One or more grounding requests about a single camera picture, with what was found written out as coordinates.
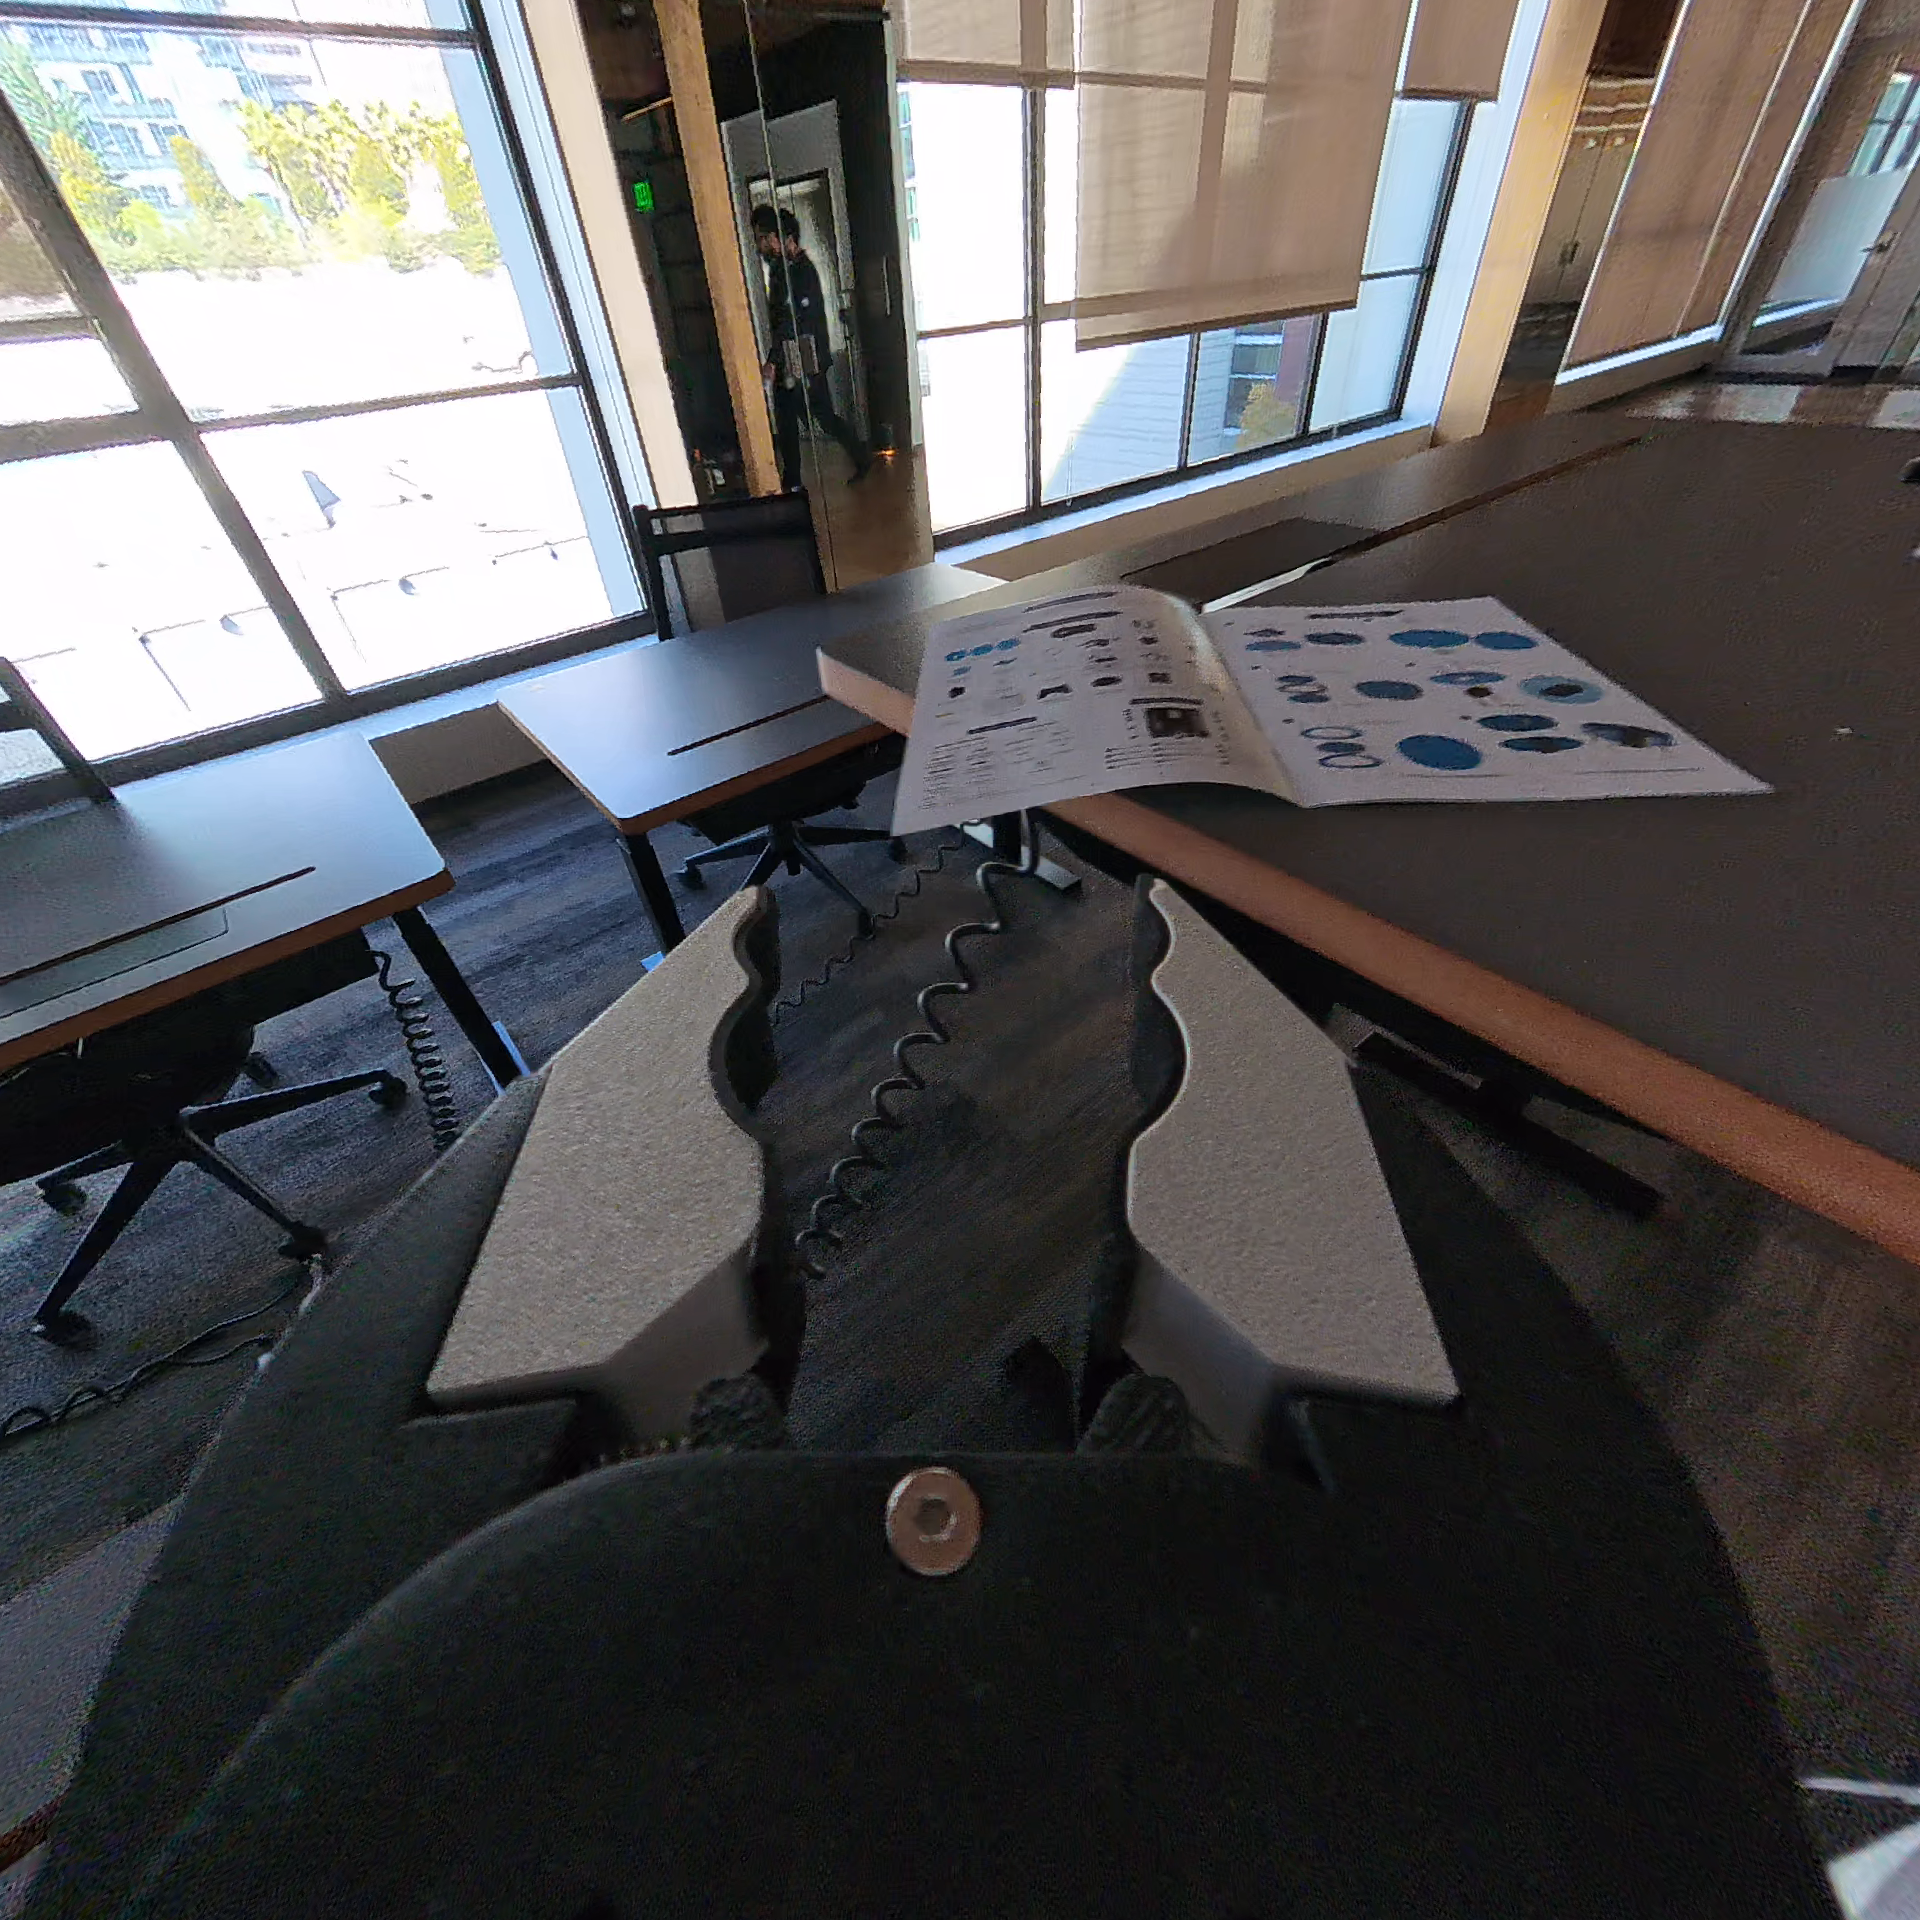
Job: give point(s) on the black office chair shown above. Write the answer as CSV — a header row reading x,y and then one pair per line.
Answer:
x,y
751,562
135,1080

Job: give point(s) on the open instruction booklet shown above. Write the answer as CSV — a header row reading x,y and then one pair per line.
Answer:
x,y
1049,721

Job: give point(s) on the beige roller blind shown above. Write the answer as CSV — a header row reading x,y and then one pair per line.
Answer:
x,y
1694,180
1230,180

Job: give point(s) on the grey office desk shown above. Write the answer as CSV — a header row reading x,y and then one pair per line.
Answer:
x,y
194,840
674,691

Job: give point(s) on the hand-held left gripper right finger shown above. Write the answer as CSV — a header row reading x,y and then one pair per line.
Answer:
x,y
1275,1201

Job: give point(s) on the large window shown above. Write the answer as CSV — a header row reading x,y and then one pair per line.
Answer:
x,y
975,420
376,523

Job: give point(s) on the wooden pillar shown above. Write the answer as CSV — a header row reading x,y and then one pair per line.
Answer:
x,y
720,225

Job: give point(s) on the person's white shoe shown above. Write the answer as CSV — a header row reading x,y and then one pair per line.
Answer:
x,y
1882,1862

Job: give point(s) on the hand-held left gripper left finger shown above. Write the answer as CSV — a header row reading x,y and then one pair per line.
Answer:
x,y
630,1201

